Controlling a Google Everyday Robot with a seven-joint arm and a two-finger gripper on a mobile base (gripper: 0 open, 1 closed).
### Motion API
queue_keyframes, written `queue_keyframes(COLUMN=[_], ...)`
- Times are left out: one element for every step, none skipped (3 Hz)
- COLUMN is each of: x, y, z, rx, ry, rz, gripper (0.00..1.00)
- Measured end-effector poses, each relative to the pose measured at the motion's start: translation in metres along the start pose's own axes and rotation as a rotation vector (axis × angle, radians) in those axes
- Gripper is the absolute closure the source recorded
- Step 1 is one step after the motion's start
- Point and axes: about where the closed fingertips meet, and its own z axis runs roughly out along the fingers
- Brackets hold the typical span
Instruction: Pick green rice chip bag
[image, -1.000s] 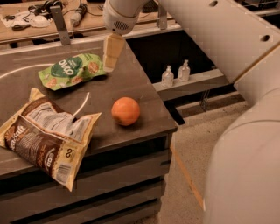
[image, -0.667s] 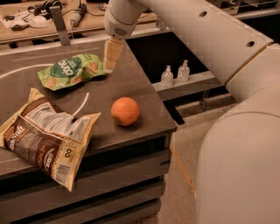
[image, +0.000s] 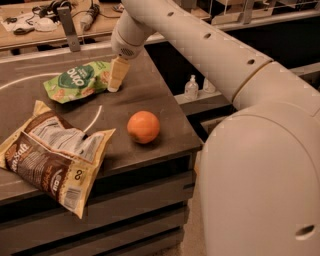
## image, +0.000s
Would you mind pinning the grey metal rail shelf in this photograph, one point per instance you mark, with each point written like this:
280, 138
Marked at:
200, 103

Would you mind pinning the orange fruit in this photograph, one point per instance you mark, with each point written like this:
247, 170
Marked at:
143, 127

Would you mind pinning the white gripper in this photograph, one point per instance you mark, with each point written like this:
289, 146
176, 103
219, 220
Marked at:
124, 45

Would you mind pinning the right grey metal bracket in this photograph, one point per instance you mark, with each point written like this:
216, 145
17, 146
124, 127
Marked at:
246, 14

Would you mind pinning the black headphones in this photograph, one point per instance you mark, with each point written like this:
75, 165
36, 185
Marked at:
51, 10

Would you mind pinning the left grey metal bracket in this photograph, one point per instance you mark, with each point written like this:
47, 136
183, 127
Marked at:
69, 28

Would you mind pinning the left clear sanitizer bottle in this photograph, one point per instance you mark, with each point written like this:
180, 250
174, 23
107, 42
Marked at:
191, 89

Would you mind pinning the grey metal bracket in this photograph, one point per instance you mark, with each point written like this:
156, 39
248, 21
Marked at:
69, 28
246, 14

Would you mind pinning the dark slatted counter cabinet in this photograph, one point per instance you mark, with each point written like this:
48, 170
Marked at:
138, 206

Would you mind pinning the grey handheld tool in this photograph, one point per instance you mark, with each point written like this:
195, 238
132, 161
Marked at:
88, 19

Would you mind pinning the wooden background desk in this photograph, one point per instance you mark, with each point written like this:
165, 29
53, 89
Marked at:
20, 27

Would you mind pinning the clear sanitizer bottle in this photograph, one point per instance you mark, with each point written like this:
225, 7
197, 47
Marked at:
208, 87
191, 89

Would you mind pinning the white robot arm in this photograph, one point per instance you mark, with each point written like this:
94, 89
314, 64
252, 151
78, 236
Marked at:
260, 167

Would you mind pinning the green rice chip bag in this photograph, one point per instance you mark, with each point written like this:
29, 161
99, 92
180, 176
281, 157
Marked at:
79, 82

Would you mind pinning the right clear sanitizer bottle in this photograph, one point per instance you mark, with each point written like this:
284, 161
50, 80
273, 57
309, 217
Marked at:
208, 87

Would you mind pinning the white face mask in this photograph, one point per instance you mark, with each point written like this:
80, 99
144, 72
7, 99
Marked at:
45, 25

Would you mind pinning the brown yellow chip bag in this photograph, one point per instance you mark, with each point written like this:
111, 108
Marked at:
55, 157

